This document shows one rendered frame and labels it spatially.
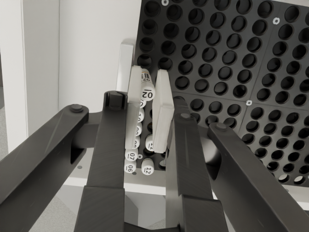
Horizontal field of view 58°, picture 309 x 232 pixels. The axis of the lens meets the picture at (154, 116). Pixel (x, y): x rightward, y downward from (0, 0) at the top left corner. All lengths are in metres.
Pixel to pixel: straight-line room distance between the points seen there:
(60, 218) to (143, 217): 0.45
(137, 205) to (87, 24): 1.29
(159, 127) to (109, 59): 0.17
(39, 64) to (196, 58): 0.14
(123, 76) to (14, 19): 0.12
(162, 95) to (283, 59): 0.14
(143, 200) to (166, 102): 1.36
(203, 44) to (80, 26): 0.13
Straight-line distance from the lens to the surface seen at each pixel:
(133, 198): 1.48
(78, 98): 0.33
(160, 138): 0.16
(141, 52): 0.24
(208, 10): 0.24
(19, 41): 0.23
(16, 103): 0.25
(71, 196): 1.53
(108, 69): 0.32
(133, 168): 0.28
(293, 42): 0.27
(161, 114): 0.15
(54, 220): 1.72
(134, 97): 0.15
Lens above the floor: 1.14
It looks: 64 degrees down
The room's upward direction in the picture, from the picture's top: 176 degrees clockwise
